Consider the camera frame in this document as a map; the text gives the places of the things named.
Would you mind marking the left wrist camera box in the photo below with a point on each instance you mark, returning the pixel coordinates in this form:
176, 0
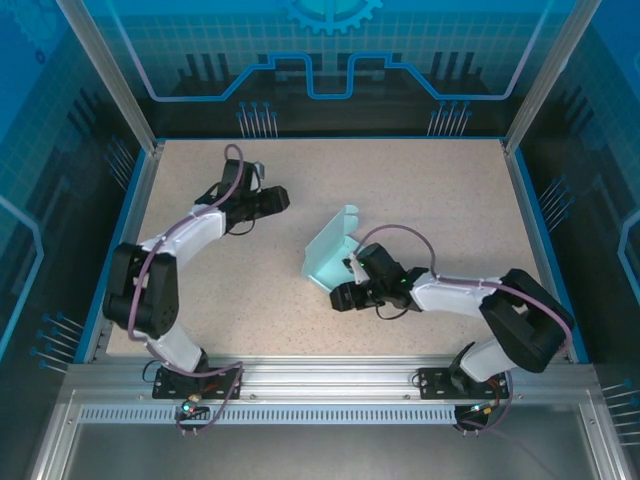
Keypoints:
257, 175

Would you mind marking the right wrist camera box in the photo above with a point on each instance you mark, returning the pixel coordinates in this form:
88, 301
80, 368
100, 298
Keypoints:
356, 271

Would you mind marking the aluminium frame post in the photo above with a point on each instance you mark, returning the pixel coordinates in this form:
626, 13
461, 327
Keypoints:
115, 75
540, 75

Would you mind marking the aluminium mounting rail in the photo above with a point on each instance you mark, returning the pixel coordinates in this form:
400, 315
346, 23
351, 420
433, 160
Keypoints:
325, 375

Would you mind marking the light blue paper box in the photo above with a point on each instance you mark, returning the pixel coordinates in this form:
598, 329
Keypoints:
327, 250

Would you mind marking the left aluminium frame post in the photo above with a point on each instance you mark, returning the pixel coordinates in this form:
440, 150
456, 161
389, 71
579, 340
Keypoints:
115, 75

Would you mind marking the aluminium side rail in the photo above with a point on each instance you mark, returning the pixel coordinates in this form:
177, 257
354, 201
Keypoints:
526, 210
140, 210

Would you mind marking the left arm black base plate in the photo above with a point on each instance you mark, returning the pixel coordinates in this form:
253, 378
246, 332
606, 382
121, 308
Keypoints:
165, 387

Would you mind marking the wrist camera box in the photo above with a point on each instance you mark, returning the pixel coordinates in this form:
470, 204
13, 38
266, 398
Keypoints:
356, 271
257, 175

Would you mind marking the right aluminium frame post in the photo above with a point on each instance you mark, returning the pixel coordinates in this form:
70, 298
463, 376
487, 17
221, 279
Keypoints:
540, 75

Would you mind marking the right aluminium side rail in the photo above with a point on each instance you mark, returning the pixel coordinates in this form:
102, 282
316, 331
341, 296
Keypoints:
526, 210

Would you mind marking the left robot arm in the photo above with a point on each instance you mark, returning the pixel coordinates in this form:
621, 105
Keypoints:
160, 295

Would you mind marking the left aluminium side rail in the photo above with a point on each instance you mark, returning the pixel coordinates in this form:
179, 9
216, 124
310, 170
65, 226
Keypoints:
140, 210

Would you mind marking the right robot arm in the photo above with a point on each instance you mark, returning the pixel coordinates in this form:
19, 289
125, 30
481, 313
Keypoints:
525, 320

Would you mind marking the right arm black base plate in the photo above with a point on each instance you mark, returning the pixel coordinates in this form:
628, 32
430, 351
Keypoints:
432, 385

